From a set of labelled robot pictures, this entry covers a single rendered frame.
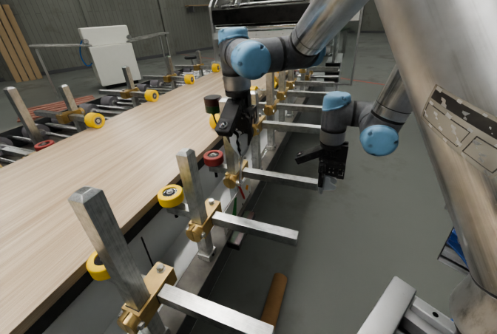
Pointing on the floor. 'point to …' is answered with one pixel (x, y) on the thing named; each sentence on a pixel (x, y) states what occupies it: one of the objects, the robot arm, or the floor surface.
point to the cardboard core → (274, 299)
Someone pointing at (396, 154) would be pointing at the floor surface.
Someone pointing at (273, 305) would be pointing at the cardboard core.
